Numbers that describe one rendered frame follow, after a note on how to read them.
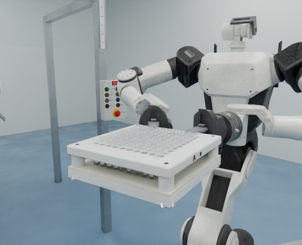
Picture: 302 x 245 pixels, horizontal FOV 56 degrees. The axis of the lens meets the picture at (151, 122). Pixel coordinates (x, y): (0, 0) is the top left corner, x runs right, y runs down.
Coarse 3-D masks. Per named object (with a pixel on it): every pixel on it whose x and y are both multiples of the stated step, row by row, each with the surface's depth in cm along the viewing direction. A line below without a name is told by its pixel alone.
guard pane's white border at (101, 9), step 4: (100, 0) 174; (100, 4) 175; (100, 8) 175; (100, 12) 176; (100, 16) 176; (100, 20) 176; (100, 24) 177; (100, 28) 177; (100, 32) 178; (100, 36) 178; (104, 40) 180; (104, 44) 181; (104, 48) 181
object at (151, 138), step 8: (136, 128) 69; (152, 128) 68; (112, 136) 62; (120, 136) 62; (128, 136) 63; (136, 136) 62; (144, 136) 62; (152, 136) 61; (160, 136) 61; (168, 136) 63; (176, 136) 62; (184, 136) 61; (136, 144) 55; (144, 144) 55; (152, 144) 55; (160, 144) 55; (168, 144) 56
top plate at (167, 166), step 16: (160, 128) 72; (80, 144) 58; (96, 144) 58; (112, 144) 58; (192, 144) 58; (208, 144) 59; (96, 160) 54; (112, 160) 52; (128, 160) 50; (144, 160) 49; (160, 160) 48; (176, 160) 48; (192, 160) 52
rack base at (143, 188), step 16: (208, 160) 62; (80, 176) 57; (96, 176) 55; (112, 176) 54; (128, 176) 53; (176, 176) 53; (192, 176) 53; (128, 192) 51; (144, 192) 49; (160, 192) 47; (176, 192) 48
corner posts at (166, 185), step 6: (216, 150) 64; (72, 156) 58; (210, 156) 64; (216, 156) 64; (72, 162) 58; (78, 162) 58; (84, 162) 59; (162, 180) 47; (168, 180) 46; (162, 186) 47; (168, 186) 47
